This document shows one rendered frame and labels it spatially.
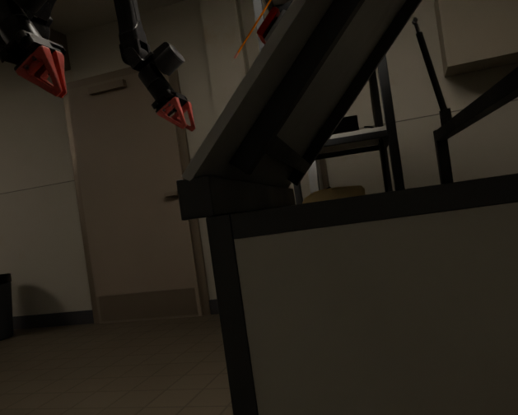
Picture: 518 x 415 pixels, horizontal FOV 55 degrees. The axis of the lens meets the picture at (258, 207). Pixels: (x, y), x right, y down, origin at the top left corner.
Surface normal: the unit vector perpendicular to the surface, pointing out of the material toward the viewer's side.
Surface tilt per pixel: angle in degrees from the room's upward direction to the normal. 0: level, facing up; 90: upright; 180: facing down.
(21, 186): 90
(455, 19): 90
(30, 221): 90
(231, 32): 90
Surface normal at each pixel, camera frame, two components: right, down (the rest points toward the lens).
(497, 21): -0.30, 0.04
